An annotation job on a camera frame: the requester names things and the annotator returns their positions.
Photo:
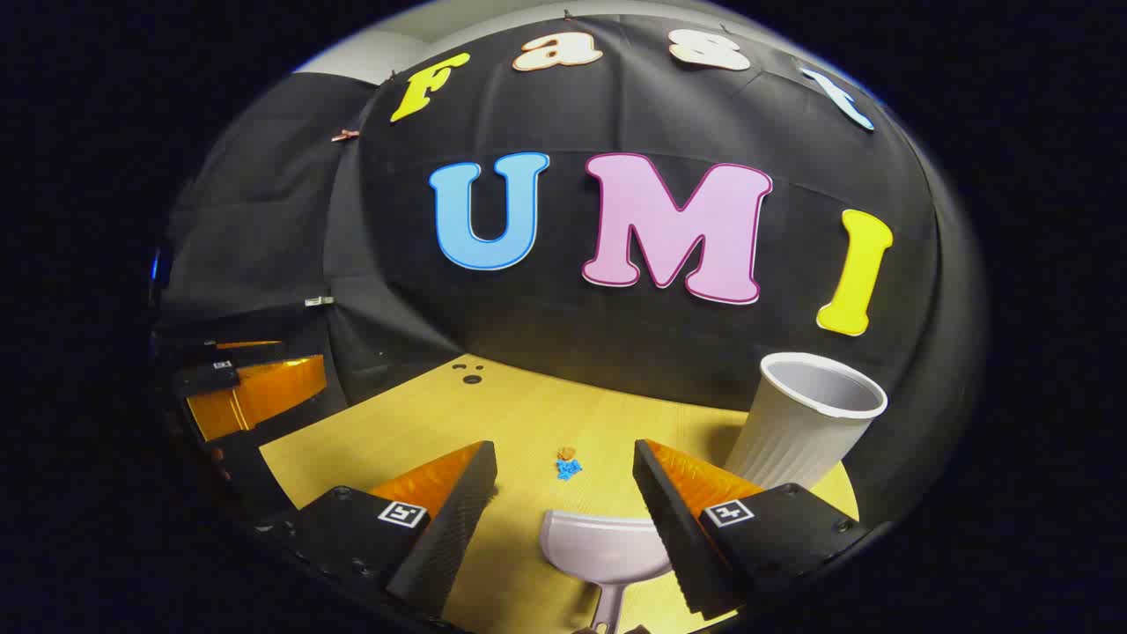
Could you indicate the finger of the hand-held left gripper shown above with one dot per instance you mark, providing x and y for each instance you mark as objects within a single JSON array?
[
  {"x": 246, "y": 344},
  {"x": 264, "y": 392}
]

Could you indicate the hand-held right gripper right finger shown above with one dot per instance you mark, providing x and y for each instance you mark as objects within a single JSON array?
[{"x": 673, "y": 537}]

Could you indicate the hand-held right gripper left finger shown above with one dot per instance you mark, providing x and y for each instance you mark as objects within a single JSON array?
[{"x": 458, "y": 528}]

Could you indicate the small grey dustpan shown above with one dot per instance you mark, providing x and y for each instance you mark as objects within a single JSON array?
[{"x": 607, "y": 546}]

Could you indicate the blue paper scrap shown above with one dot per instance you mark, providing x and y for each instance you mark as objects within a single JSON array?
[{"x": 568, "y": 469}]

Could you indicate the white ribbed cup garbage bin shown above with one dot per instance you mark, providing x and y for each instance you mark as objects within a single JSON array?
[{"x": 792, "y": 431}]

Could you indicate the wooden desktop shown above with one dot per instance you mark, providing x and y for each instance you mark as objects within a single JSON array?
[{"x": 528, "y": 423}]

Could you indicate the white cloth clip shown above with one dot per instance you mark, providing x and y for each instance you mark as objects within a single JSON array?
[{"x": 319, "y": 301}]

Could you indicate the black backdrop cloth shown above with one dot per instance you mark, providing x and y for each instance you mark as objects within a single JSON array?
[{"x": 616, "y": 352}]

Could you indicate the copper cloth clip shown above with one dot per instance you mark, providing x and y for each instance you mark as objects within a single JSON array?
[{"x": 345, "y": 135}]

